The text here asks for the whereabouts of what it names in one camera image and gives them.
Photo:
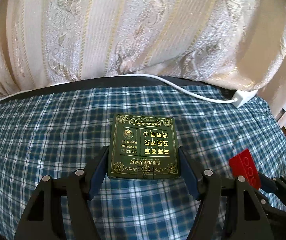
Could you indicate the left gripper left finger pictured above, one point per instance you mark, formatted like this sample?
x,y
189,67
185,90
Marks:
x,y
42,218

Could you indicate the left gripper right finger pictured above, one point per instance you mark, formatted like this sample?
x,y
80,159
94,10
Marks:
x,y
244,215

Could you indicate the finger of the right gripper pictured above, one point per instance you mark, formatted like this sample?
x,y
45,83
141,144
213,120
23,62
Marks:
x,y
277,186
275,216

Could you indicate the red toy brick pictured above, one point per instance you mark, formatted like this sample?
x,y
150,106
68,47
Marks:
x,y
242,164

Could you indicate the green gold printed box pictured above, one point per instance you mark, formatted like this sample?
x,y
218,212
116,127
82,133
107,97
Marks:
x,y
143,147

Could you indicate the blue plaid tablecloth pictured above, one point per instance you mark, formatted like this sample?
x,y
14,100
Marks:
x,y
56,134

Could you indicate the white power strip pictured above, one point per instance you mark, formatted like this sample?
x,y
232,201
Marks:
x,y
241,97

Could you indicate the cream patterned curtain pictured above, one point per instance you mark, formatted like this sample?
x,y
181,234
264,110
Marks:
x,y
234,44

